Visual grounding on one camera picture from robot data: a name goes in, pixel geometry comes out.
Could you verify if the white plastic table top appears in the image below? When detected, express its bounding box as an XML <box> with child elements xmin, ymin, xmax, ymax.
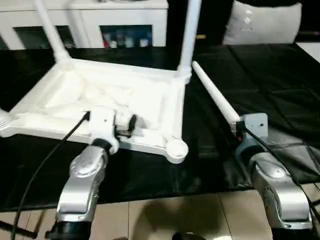
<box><xmin>0</xmin><ymin>58</ymin><xmax>190</xmax><ymax>166</ymax></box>

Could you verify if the white flat board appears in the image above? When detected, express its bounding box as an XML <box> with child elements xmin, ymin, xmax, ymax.
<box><xmin>295</xmin><ymin>41</ymin><xmax>320</xmax><ymax>64</ymax></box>

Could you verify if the black cabinet with yellow label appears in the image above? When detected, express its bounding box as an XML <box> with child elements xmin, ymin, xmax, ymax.
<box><xmin>165</xmin><ymin>0</ymin><xmax>235</xmax><ymax>48</ymax></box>

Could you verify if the dark robot lower body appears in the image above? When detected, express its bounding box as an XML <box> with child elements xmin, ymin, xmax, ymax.
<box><xmin>171</xmin><ymin>231</ymin><xmax>204</xmax><ymax>240</ymax></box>

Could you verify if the white glass-door cabinet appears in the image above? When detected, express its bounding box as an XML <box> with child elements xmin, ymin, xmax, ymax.
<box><xmin>0</xmin><ymin>0</ymin><xmax>168</xmax><ymax>50</ymax></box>

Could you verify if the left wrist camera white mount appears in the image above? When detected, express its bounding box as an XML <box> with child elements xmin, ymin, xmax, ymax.
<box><xmin>88</xmin><ymin>106</ymin><xmax>120</xmax><ymax>154</ymax></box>

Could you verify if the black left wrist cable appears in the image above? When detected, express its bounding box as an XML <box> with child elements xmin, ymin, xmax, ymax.
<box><xmin>11</xmin><ymin>110</ymin><xmax>92</xmax><ymax>240</ymax></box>

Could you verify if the black table frame leg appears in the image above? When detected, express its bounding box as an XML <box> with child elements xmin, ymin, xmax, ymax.
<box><xmin>0</xmin><ymin>219</ymin><xmax>39</xmax><ymax>239</ymax></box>

